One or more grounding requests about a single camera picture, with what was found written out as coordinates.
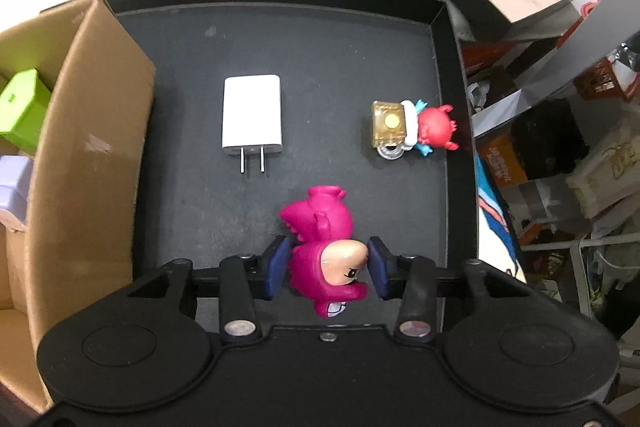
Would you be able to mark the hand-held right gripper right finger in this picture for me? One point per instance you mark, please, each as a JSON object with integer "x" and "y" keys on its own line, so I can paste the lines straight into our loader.
{"x": 380, "y": 269}

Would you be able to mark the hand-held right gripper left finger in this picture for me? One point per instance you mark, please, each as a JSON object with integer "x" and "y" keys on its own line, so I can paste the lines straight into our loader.
{"x": 277, "y": 267}

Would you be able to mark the large pink dinosaur figurine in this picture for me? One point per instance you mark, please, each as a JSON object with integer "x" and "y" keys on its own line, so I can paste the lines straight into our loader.
{"x": 320, "y": 232}

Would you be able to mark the black shallow tray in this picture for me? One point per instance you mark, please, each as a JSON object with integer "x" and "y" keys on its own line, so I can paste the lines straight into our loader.
{"x": 200, "y": 207}

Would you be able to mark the white plug charger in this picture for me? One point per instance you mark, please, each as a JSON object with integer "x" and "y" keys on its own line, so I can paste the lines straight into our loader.
{"x": 250, "y": 117}

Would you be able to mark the red crab figurine yellow base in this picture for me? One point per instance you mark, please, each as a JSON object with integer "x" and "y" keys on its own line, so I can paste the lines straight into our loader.
{"x": 435, "y": 127}

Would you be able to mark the brown cardboard box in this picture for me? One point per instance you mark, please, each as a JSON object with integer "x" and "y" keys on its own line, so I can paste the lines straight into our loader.
{"x": 90, "y": 132}

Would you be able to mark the lilac square box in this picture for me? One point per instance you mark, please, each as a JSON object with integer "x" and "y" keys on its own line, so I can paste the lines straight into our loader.
{"x": 12, "y": 187}

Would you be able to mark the green hexagonal box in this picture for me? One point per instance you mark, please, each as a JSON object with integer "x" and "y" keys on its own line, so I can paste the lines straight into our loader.
{"x": 22, "y": 107}

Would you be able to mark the orange printed box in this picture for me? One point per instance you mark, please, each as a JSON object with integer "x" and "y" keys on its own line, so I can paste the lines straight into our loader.
{"x": 502, "y": 162}

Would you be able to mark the black bag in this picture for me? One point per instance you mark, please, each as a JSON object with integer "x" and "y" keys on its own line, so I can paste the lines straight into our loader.
{"x": 547, "y": 142}

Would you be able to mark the red box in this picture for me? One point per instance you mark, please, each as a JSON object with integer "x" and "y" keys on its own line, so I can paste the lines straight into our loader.
{"x": 487, "y": 57}

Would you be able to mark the cream printed bag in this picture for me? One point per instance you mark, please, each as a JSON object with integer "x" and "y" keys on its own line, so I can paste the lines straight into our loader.
{"x": 605, "y": 172}

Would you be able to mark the red basket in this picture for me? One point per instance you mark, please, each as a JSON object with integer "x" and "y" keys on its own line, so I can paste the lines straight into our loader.
{"x": 600, "y": 82}

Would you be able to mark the grey desk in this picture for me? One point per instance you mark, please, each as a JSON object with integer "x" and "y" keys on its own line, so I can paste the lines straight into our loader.
{"x": 590, "y": 32}

